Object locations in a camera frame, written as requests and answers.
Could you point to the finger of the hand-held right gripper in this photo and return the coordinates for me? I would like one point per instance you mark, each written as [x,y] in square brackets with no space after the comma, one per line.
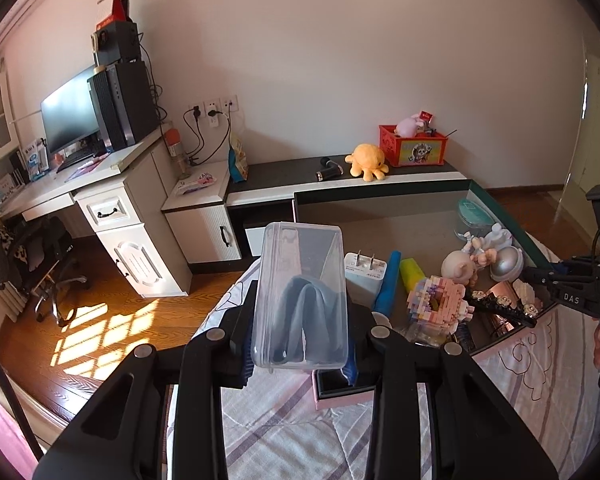
[537,276]
[562,267]

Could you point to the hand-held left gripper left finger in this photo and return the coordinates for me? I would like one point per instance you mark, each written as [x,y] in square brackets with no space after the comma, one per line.
[247,355]

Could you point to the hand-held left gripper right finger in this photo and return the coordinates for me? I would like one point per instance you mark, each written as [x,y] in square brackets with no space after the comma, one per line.
[351,370]

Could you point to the pale round dome toy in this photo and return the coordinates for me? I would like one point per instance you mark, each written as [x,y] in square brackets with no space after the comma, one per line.
[506,264]

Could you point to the rose gold cylinder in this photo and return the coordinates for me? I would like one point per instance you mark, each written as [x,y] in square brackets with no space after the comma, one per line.
[500,294]

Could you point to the black flower hair clip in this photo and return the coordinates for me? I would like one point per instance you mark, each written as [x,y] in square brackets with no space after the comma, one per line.
[500,309]

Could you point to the pig doll figurine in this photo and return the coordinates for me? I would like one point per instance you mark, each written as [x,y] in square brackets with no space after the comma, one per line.
[457,265]

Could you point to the teal round compact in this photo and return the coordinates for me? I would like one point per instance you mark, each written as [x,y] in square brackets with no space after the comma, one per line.
[472,212]

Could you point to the blue highlighter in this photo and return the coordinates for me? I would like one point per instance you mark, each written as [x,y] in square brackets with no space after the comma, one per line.
[387,280]

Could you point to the white power adapter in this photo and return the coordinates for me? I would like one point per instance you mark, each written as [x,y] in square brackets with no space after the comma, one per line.
[362,272]

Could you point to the pink building block toy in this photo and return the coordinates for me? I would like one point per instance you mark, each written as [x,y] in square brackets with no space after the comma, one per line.
[435,305]

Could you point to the clear plastic case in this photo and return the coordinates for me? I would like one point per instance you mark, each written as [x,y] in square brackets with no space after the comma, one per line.
[300,260]

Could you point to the yellow highlighter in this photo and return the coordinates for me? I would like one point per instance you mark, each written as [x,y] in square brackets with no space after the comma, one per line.
[412,272]

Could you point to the pink storage box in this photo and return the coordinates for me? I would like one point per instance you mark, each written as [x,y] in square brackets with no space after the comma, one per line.
[370,215]

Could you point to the white door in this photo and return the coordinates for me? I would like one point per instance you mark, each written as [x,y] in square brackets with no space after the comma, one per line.
[597,150]

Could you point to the white nightstand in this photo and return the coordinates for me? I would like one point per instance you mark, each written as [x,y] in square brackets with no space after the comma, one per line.
[200,225]

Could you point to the red toy box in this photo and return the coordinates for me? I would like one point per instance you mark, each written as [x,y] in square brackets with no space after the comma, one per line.
[415,152]

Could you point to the white desk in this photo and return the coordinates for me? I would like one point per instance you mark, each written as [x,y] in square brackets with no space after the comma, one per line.
[130,220]

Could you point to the pink white packet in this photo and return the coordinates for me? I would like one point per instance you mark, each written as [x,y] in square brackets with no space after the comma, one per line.
[195,182]

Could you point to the black white low bench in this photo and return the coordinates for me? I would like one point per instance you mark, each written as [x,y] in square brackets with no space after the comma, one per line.
[280,177]

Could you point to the red white card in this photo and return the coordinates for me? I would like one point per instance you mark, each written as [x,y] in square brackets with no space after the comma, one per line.
[427,116]

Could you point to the blue snack bag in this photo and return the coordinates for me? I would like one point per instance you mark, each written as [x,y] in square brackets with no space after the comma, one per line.
[238,160]

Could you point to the pink plush toy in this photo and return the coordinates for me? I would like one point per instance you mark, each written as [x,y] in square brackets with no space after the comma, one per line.
[409,125]

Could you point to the yellow octopus plush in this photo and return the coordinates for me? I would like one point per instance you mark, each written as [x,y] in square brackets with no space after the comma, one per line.
[369,160]

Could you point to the orange cap bottle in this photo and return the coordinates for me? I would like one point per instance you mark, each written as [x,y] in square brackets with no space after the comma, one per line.
[176,152]

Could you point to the black office chair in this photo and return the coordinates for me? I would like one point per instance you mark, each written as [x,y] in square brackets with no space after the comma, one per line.
[50,255]

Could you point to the black keyboard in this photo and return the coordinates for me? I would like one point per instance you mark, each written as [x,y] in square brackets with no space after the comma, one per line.
[77,161]

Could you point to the black computer tower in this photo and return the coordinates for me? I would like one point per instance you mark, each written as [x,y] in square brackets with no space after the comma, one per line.
[130,102]

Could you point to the black computer monitor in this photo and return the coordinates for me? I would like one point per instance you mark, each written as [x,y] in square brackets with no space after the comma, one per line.
[70,110]

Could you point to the black speaker box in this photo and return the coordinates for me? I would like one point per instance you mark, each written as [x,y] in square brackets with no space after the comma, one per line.
[117,42]

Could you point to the red pennant flag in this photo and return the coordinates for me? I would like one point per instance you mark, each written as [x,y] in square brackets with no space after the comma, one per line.
[116,7]

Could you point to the white wall socket panel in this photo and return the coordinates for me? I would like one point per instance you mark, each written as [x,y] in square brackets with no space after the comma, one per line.
[215,107]

